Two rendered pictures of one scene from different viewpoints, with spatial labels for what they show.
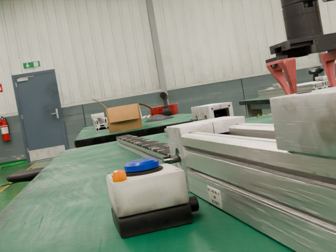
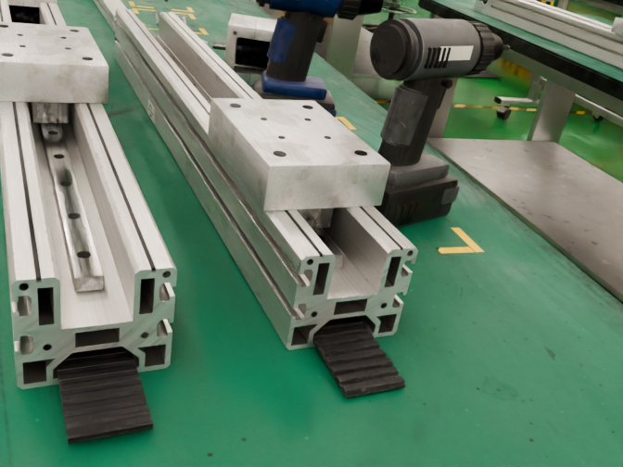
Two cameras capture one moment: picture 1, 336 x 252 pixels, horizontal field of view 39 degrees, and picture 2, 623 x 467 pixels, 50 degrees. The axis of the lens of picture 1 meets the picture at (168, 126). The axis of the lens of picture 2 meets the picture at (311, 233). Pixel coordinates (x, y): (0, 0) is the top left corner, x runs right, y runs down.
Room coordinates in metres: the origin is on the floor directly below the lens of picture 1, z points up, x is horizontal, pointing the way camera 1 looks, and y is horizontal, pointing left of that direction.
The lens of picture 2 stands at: (-0.46, -0.26, 1.10)
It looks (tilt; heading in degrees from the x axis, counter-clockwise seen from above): 28 degrees down; 344
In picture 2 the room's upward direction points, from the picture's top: 10 degrees clockwise
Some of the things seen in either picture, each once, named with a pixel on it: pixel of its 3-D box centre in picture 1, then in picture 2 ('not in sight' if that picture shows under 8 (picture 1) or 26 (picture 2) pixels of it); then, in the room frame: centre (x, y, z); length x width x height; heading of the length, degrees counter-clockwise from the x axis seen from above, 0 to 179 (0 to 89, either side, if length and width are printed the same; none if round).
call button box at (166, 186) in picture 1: (154, 194); not in sight; (0.54, 0.03, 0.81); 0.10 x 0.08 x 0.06; 102
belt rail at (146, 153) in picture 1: (142, 147); not in sight; (1.35, 0.08, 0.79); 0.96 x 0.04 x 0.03; 12
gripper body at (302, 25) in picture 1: (303, 27); not in sight; (0.77, -0.24, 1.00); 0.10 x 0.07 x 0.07; 102
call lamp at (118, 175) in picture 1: (119, 175); not in sight; (0.51, 0.06, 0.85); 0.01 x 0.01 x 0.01
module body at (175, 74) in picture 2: not in sight; (209, 118); (0.34, -0.34, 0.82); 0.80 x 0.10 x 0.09; 12
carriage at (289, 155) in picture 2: not in sight; (289, 162); (0.09, -0.39, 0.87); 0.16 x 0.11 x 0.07; 12
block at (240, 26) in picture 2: not in sight; (246, 49); (0.70, -0.42, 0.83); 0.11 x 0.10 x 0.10; 81
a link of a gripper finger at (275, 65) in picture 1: (296, 74); not in sight; (0.77, -0.22, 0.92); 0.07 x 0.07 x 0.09; 12
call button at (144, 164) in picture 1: (142, 168); not in sight; (0.54, 0.04, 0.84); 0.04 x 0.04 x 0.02
